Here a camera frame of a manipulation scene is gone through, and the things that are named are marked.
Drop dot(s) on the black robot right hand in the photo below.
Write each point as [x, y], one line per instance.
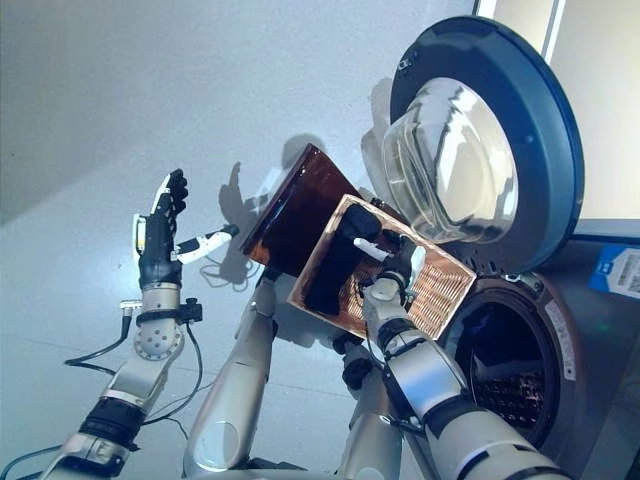
[402, 260]

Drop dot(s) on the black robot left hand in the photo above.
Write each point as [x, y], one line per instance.
[157, 240]

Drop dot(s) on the black garment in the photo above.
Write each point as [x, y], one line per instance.
[335, 270]

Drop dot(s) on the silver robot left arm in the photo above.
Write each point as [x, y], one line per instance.
[145, 360]

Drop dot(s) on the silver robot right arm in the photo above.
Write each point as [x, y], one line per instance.
[440, 390]

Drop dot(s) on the round glass washing machine door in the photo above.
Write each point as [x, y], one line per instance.
[545, 150]

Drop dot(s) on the grey front-load washing machine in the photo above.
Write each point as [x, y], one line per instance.
[600, 375]

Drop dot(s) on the brown wicker laundry basket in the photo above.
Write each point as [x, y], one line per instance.
[435, 290]

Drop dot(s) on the brown acrylic stand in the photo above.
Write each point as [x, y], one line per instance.
[300, 210]

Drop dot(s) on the silver robot right leg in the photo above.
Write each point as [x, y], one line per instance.
[370, 430]

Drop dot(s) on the blue white energy label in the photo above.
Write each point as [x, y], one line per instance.
[617, 272]

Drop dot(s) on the white counter cabinet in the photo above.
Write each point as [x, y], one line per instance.
[520, 25]

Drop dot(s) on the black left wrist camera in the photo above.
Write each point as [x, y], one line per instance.
[191, 311]

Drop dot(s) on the white appliance enclosure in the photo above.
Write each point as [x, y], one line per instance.
[610, 125]

